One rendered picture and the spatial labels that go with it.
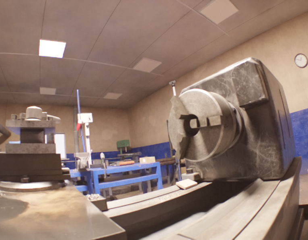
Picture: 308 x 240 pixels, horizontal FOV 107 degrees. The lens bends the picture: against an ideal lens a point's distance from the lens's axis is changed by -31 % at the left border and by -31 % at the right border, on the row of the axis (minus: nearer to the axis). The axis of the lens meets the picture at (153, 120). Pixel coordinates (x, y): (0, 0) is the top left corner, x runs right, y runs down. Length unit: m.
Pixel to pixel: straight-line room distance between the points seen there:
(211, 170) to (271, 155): 0.29
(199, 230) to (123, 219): 0.26
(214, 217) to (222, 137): 0.23
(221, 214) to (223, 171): 0.36
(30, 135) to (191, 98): 0.55
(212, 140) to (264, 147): 0.24
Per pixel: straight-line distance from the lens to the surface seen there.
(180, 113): 0.55
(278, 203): 0.48
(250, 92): 0.63
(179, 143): 0.57
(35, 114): 0.60
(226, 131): 0.52
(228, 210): 0.45
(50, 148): 0.53
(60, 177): 0.56
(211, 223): 0.39
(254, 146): 0.68
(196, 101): 0.56
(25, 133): 0.58
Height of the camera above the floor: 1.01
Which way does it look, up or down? 11 degrees up
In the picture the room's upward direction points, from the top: 7 degrees counter-clockwise
